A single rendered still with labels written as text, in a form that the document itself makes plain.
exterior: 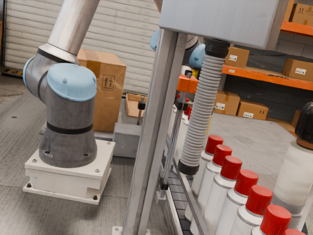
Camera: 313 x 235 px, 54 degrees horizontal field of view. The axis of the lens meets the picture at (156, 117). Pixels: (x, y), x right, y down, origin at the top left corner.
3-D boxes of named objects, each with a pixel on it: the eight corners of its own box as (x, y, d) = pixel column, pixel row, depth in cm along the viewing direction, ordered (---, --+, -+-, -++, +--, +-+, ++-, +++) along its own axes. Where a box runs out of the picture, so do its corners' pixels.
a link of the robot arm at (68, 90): (57, 133, 72) (59, 76, 67) (36, 112, 81) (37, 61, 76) (102, 125, 79) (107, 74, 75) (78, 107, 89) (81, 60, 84)
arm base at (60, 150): (96, 169, 78) (99, 134, 74) (32, 166, 75) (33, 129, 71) (97, 142, 92) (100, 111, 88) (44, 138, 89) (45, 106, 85)
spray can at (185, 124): (190, 177, 91) (207, 112, 85) (173, 176, 90) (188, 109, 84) (187, 169, 96) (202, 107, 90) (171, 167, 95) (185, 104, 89)
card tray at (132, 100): (177, 123, 156) (179, 115, 155) (126, 116, 152) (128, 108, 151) (168, 106, 185) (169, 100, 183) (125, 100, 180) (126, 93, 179)
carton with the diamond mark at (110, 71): (116, 133, 122) (126, 65, 114) (52, 128, 114) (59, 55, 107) (106, 109, 149) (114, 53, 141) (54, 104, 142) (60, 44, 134)
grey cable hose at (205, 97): (200, 177, 49) (234, 44, 43) (178, 175, 48) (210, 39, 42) (194, 167, 52) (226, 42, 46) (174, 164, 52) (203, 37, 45)
